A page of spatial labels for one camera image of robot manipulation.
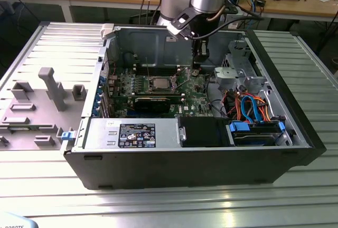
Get CPU socket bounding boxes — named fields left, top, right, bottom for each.
left=147, top=75, right=175, bottom=92

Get silver metal bracket plate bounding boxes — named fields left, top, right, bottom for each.
left=213, top=66, right=239, bottom=88

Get silver power supply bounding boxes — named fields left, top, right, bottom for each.
left=83, top=118, right=183, bottom=151

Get black grey PC case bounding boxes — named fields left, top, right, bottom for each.
left=63, top=23, right=327, bottom=191

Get silver metal drive cage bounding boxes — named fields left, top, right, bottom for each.
left=221, top=39, right=268, bottom=91

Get hard disk blue carrier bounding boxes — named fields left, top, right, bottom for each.
left=226, top=121, right=287, bottom=147

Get blue plastic case latch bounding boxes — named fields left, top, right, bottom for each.
left=60, top=131, right=76, bottom=142

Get green motherboard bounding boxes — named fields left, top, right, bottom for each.
left=104, top=65, right=220, bottom=119

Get silver green CPU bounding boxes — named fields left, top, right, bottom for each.
left=154, top=78, right=168, bottom=90

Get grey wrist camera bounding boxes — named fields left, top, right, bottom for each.
left=167, top=10, right=198, bottom=41

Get blue data cable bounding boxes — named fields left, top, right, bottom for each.
left=240, top=94, right=262, bottom=125

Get grey parts rack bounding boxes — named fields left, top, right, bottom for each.
left=0, top=66, right=88, bottom=153

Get black graphics card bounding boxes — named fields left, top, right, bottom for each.
left=134, top=96, right=172, bottom=113

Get black plastic shroud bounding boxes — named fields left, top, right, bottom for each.
left=178, top=116, right=230, bottom=148

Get metal locking lever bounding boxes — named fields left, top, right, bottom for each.
left=145, top=55, right=152, bottom=81

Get orange power wires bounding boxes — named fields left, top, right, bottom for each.
left=223, top=92, right=279, bottom=123

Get grey plastic case clip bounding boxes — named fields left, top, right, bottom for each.
left=101, top=23, right=116, bottom=41

